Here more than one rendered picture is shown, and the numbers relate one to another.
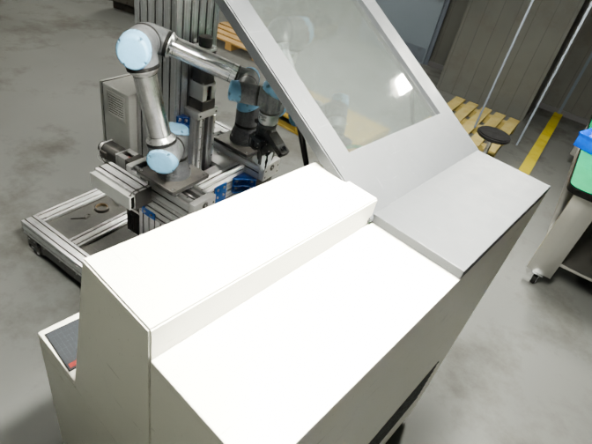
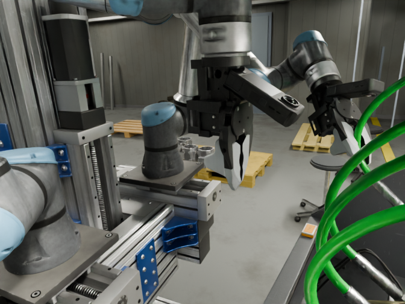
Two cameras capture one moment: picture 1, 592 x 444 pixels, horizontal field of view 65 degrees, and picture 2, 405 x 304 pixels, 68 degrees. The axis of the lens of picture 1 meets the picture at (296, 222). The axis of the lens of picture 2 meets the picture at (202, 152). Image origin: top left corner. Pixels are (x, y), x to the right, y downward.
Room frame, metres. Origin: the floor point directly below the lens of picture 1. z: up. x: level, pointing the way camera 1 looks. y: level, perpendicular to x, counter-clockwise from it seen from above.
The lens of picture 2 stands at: (1.15, 0.24, 1.43)
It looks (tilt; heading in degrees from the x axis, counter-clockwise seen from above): 18 degrees down; 359
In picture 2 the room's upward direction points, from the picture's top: 2 degrees counter-clockwise
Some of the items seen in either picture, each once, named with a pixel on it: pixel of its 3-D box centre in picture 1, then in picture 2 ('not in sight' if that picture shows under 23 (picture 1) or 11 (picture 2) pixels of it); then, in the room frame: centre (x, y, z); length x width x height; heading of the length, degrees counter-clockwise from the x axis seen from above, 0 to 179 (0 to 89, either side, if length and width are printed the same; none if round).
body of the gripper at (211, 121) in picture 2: (263, 136); (222, 97); (1.61, 0.20, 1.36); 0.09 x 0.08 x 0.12; 55
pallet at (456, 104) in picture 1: (471, 125); (326, 137); (5.64, -1.85, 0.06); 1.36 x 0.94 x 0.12; 151
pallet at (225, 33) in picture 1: (247, 40); (140, 128); (6.88, 1.29, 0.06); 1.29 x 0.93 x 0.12; 63
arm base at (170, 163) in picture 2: (245, 130); (162, 156); (2.15, 0.36, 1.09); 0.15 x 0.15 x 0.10
